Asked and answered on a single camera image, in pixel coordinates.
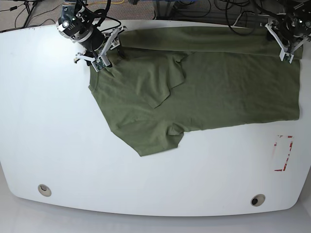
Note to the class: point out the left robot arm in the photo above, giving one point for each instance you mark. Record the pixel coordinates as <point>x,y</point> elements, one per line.
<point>292,10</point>

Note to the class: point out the left table cable grommet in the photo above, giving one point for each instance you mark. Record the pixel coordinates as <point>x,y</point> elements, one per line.
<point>44,190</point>

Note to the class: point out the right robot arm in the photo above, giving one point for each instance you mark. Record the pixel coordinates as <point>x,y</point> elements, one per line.
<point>76,21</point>

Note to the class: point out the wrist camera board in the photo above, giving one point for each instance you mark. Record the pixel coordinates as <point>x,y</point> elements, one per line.
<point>101,63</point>
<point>285,56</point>

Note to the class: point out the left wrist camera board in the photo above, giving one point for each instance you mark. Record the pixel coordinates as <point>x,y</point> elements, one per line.
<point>285,56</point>

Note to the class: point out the table cable grommet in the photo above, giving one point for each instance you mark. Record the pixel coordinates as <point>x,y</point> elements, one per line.
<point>258,200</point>
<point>44,190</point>

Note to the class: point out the red tape rectangle marking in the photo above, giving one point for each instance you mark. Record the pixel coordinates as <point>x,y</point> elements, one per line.
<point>281,152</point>

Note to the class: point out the right table cable grommet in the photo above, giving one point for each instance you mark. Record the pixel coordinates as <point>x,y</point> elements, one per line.
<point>258,200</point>

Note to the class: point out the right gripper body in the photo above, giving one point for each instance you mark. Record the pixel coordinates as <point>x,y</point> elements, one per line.
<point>98,43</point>

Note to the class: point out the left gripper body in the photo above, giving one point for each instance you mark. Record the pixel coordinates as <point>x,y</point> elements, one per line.
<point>291,37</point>

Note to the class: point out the green t-shirt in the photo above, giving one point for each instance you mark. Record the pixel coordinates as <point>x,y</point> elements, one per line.
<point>174,80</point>

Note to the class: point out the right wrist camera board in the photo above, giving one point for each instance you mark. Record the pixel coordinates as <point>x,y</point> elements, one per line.
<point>101,63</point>

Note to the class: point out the black tripod stand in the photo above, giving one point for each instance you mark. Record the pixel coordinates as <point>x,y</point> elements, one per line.
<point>30,6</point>

